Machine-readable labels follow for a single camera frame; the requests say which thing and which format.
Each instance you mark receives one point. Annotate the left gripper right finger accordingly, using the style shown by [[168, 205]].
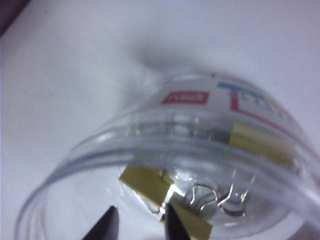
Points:
[[173, 225]]

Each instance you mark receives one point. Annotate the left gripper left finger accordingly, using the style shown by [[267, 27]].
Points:
[[107, 225]]

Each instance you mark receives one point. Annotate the round transparent plastic box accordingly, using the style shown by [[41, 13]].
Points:
[[175, 117]]

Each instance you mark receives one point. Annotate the yellow binder clip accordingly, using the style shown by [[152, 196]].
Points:
[[145, 182], [260, 145], [195, 222]]

